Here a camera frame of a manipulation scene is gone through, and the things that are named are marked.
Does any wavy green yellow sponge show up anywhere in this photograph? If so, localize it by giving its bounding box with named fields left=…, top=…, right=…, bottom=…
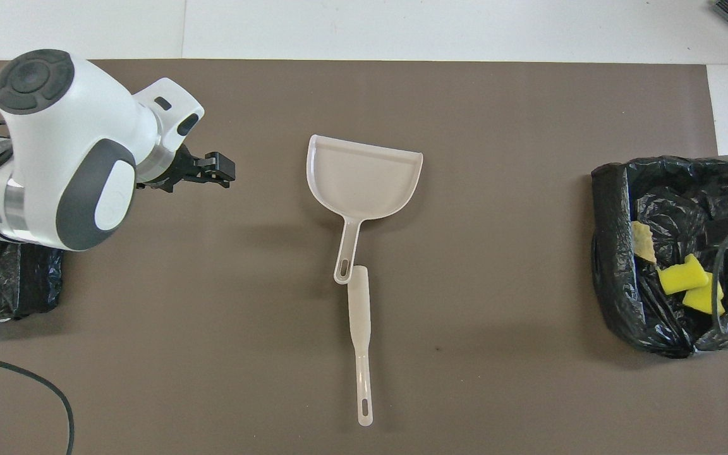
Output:
left=682, top=272, right=725, bottom=317

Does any black bag lined bin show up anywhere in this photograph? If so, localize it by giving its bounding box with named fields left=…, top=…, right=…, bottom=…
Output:
left=591, top=155, right=728, bottom=359
left=0, top=242, right=64, bottom=326

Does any beige plastic dustpan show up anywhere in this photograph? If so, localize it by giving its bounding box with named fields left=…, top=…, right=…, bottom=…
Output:
left=306, top=134, right=424, bottom=285

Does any brown table mat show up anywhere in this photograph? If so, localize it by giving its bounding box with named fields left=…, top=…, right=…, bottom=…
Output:
left=0, top=60, right=728, bottom=455

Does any orange striped croissant piece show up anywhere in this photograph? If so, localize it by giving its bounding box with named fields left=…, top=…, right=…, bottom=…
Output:
left=631, top=221, right=658, bottom=265

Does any beige hand brush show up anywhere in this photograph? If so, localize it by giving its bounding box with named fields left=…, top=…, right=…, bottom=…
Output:
left=346, top=265, right=375, bottom=427

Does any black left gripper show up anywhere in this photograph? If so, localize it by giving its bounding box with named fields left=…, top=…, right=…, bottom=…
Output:
left=136, top=144, right=236, bottom=193

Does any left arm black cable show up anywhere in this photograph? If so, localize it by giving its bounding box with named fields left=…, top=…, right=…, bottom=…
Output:
left=0, top=352, right=76, bottom=455

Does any plain yellow sponge piece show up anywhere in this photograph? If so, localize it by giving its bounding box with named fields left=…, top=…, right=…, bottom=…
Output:
left=658, top=254, right=710, bottom=296

